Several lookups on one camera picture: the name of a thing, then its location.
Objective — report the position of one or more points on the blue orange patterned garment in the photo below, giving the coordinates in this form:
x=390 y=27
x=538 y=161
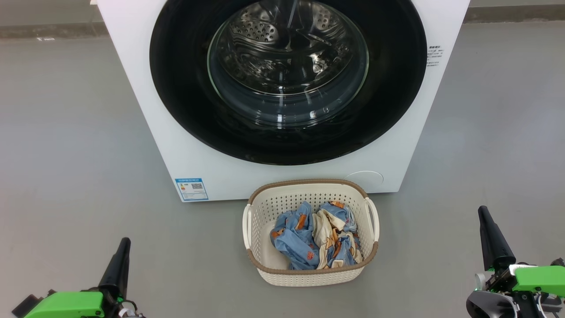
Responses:
x=295 y=243

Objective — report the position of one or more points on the black round washer door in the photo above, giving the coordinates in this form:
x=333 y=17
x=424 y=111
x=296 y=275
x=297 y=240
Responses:
x=185 y=110

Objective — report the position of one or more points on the cream perforated laundry basket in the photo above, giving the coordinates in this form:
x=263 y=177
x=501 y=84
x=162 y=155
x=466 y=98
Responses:
x=309 y=276

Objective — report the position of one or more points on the round white filter cover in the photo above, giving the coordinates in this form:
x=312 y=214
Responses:
x=364 y=179

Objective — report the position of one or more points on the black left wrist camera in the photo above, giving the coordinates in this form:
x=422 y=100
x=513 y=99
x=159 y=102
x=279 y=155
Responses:
x=26 y=306

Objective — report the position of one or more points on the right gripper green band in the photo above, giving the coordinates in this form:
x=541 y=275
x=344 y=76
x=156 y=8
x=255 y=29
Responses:
x=538 y=278

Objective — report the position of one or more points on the white front-load washing machine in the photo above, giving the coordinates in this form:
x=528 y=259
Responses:
x=132 y=88

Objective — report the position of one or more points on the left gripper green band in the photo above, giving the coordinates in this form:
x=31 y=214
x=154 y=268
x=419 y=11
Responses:
x=66 y=304

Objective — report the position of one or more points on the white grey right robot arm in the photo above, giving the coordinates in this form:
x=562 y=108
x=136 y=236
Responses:
x=485 y=309

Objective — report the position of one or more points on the cream blue patterned garment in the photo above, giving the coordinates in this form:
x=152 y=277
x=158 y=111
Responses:
x=329 y=238

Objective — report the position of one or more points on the blue energy label sticker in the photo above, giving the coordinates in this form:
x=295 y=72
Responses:
x=191 y=189

